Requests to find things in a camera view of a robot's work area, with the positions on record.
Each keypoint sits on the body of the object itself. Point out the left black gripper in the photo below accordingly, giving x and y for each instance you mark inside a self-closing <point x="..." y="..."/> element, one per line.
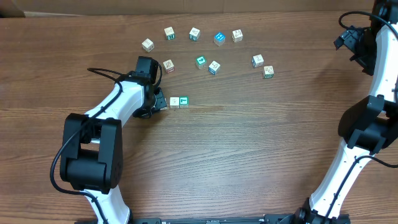
<point x="161" y="100"/>

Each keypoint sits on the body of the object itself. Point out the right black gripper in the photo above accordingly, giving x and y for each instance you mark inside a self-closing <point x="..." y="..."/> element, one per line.
<point x="349" y="38"/>

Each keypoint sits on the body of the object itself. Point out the wooden block with red print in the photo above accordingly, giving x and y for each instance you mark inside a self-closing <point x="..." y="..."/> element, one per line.
<point x="174" y="103"/>

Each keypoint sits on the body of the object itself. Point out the green 7 top block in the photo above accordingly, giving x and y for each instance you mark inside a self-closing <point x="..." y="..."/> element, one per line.
<point x="183" y="102"/>

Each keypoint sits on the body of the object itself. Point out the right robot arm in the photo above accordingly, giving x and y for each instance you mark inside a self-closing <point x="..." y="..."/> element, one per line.
<point x="365" y="128"/>

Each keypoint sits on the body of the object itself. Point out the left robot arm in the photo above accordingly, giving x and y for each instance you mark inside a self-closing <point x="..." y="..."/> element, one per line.
<point x="90" y="160"/>

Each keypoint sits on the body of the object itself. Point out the block with red Y side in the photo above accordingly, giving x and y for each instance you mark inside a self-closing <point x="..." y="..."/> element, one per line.
<point x="168" y="66"/>

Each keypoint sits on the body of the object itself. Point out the plain wooden block upper left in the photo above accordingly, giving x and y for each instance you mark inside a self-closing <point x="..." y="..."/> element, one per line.
<point x="148" y="45"/>

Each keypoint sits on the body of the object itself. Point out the green 4 top block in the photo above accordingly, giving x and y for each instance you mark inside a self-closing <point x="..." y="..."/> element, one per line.
<point x="200" y="62"/>

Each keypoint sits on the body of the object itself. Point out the block with blue side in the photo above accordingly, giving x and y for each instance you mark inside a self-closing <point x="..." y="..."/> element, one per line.
<point x="214" y="67"/>

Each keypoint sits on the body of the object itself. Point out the block with green R side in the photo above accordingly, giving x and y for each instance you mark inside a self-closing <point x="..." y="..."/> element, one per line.
<point x="169" y="33"/>

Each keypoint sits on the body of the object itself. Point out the block with green J side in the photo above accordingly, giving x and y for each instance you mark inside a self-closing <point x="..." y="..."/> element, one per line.
<point x="194" y="34"/>

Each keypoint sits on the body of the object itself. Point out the blue H top block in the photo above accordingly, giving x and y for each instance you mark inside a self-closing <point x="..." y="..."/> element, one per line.
<point x="219" y="39"/>

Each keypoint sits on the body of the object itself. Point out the block with green bottom side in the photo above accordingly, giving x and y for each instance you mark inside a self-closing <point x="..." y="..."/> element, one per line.
<point x="268" y="71"/>

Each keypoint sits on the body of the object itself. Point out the wooden block with animal drawing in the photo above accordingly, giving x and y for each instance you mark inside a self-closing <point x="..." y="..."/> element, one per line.
<point x="237" y="35"/>

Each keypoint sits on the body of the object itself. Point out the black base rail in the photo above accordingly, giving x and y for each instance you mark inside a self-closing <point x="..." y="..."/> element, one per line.
<point x="211" y="221"/>

